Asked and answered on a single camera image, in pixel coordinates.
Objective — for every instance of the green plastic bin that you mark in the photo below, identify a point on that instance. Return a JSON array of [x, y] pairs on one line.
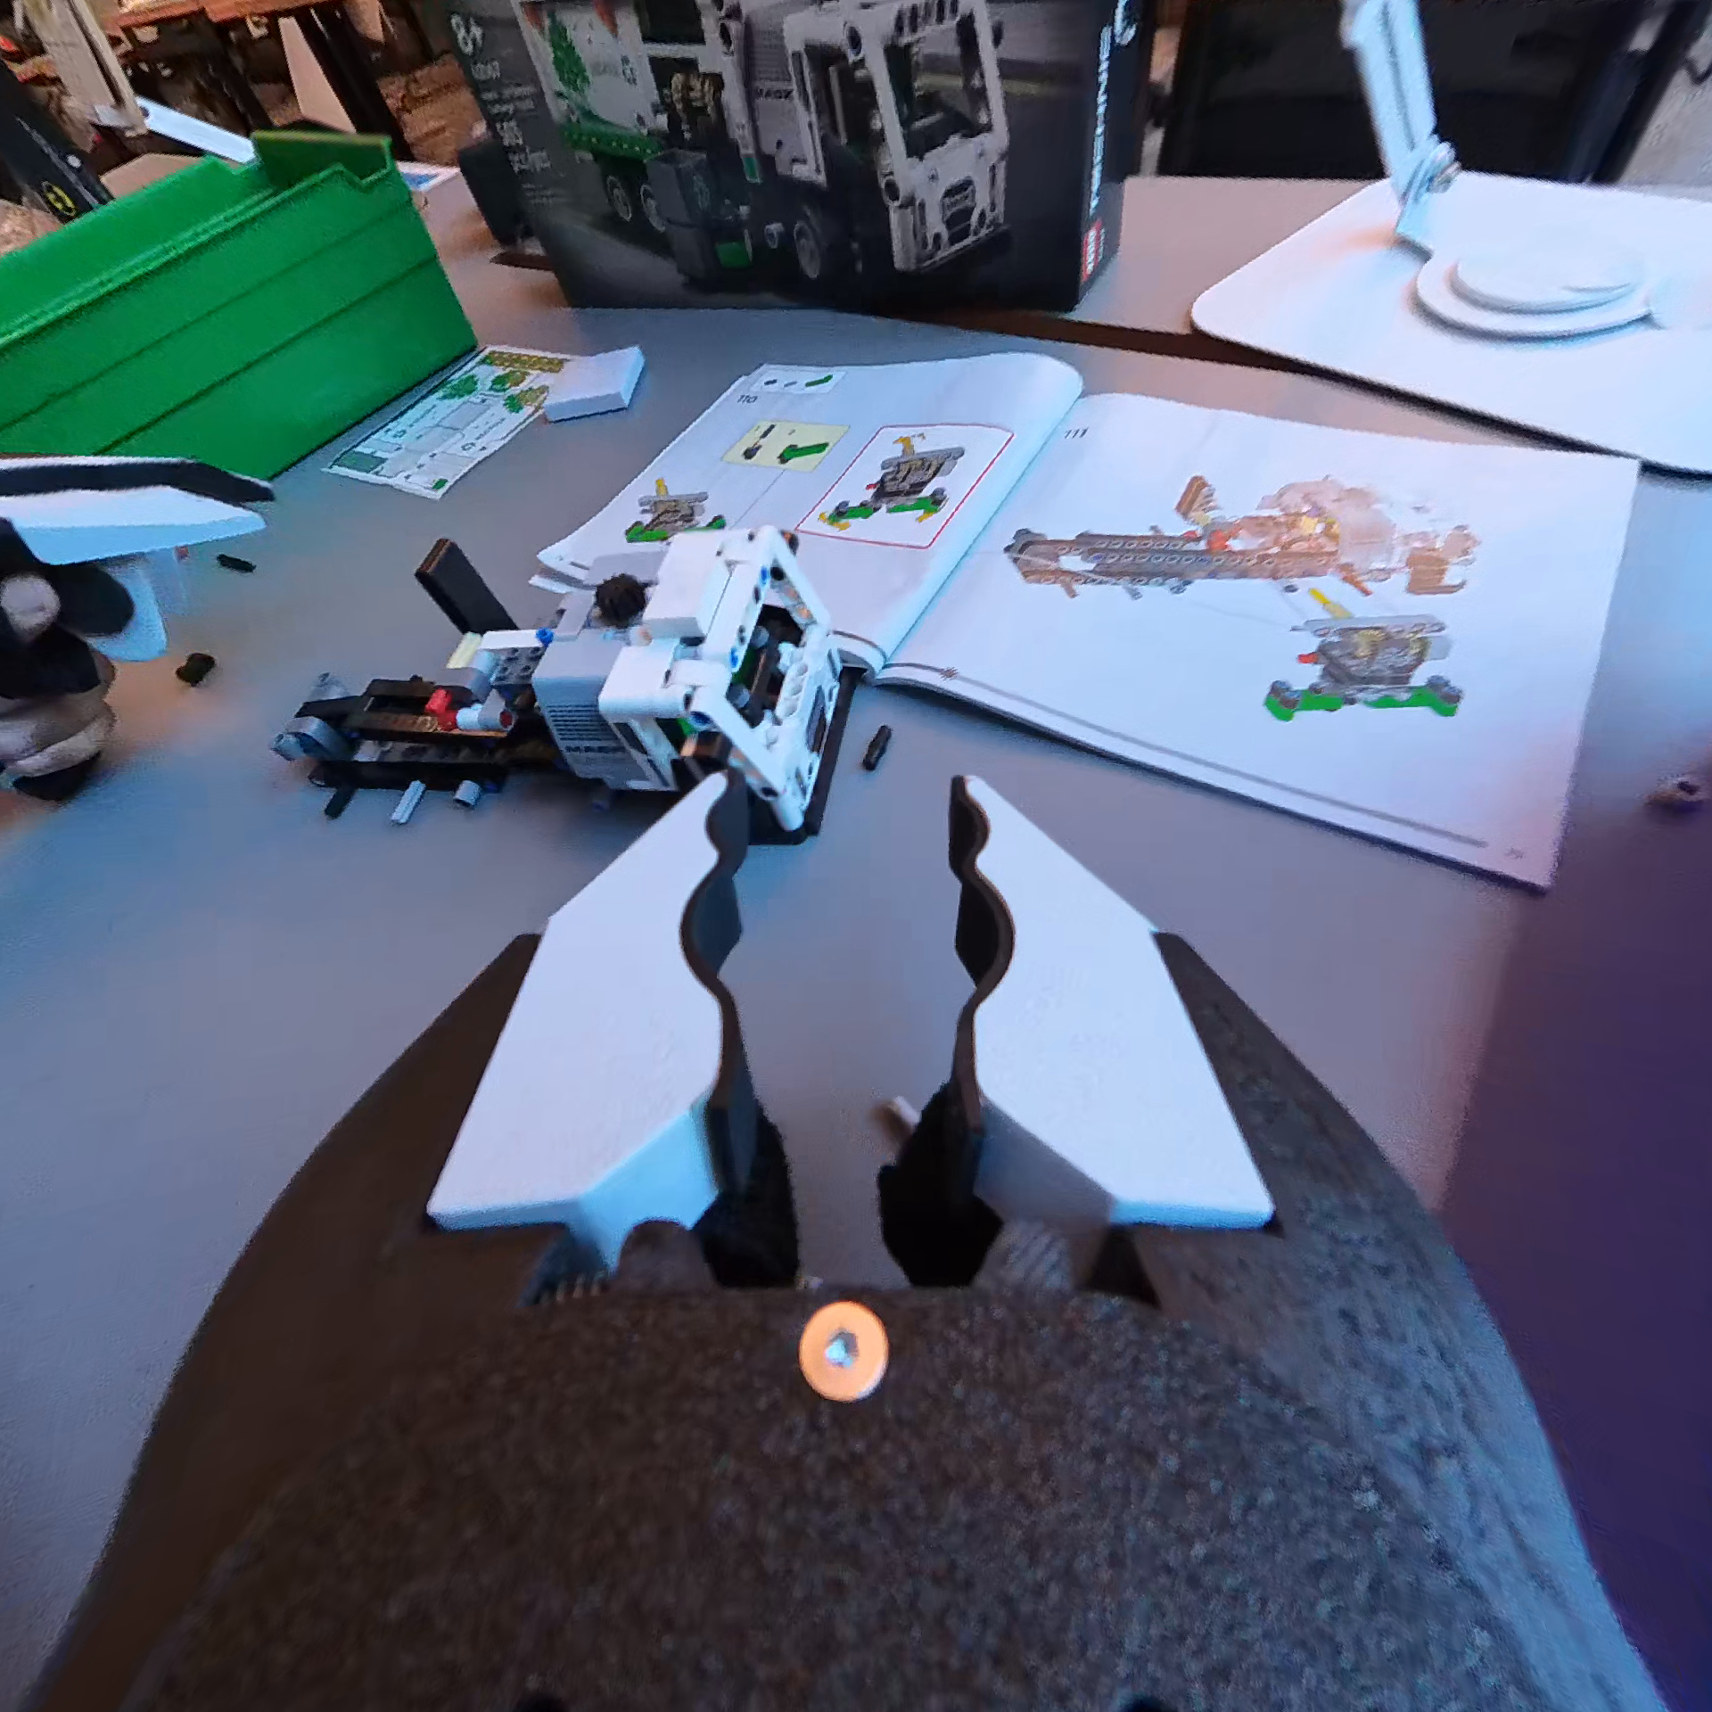
[[201, 336]]

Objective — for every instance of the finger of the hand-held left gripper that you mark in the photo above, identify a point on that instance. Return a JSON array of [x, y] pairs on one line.
[[120, 522]]

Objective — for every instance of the small lego pin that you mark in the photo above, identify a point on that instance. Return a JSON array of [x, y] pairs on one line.
[[1680, 791]]

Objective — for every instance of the small white box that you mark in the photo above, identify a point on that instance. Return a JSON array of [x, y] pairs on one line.
[[595, 385]]

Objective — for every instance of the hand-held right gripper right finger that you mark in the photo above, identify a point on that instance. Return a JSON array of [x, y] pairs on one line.
[[1083, 1057]]

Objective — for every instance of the black box yellow emblem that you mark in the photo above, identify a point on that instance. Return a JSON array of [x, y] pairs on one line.
[[47, 148]]

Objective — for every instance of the white black lego truck model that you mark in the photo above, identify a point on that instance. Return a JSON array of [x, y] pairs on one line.
[[643, 695]]

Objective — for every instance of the small dark container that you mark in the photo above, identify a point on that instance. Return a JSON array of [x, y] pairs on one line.
[[496, 195]]

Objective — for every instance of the person's left hand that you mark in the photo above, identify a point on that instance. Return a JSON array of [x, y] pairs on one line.
[[47, 747]]

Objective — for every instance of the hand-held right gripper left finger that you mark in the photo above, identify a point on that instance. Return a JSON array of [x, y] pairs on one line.
[[590, 1045]]

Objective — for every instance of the open instruction booklet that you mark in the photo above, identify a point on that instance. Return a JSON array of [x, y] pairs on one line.
[[1203, 695]]

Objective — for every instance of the dark lego set box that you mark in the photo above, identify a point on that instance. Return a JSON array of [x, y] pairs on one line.
[[829, 162]]

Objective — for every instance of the green white sticker sheet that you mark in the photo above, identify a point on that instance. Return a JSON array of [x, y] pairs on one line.
[[440, 429]]

